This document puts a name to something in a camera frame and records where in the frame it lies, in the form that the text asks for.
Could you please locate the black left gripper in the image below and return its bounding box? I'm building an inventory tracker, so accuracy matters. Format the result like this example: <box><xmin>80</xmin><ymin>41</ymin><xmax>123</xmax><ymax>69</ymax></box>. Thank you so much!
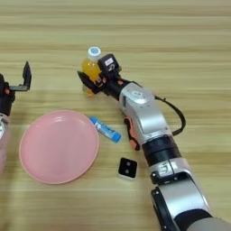
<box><xmin>0</xmin><ymin>60</ymin><xmax>32</xmax><ymax>100</ymax></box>

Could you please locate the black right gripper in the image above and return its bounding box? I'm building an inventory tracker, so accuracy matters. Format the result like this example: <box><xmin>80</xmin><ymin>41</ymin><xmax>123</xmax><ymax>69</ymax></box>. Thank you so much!
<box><xmin>77</xmin><ymin>70</ymin><xmax>123</xmax><ymax>95</ymax></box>

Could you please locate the orange juice bottle white cap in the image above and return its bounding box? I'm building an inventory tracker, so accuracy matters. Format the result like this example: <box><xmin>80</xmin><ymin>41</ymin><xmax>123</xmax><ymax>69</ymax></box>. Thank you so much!
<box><xmin>80</xmin><ymin>45</ymin><xmax>103</xmax><ymax>97</ymax></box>

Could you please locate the blue tube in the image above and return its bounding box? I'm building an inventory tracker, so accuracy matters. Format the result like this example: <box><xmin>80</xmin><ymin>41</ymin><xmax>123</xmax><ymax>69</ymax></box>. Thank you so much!
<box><xmin>88</xmin><ymin>115</ymin><xmax>123</xmax><ymax>144</ymax></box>

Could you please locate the right gripper labelled black box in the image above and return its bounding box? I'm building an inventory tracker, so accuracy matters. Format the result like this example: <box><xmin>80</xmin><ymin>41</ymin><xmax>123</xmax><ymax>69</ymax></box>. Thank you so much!
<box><xmin>97</xmin><ymin>53</ymin><xmax>122</xmax><ymax>76</ymax></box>

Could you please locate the pink round plate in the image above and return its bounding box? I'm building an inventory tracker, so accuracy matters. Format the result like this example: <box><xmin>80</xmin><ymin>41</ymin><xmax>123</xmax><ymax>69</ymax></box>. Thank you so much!
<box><xmin>18</xmin><ymin>109</ymin><xmax>100</xmax><ymax>185</ymax></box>

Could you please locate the small black square white-based device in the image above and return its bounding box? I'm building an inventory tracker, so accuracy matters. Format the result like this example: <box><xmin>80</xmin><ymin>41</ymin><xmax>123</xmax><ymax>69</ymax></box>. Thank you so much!
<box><xmin>116</xmin><ymin>157</ymin><xmax>138</xmax><ymax>182</ymax></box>

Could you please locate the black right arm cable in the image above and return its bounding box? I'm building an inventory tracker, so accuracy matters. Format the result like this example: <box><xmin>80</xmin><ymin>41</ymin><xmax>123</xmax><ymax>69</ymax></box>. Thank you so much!
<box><xmin>154</xmin><ymin>95</ymin><xmax>187</xmax><ymax>137</ymax></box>

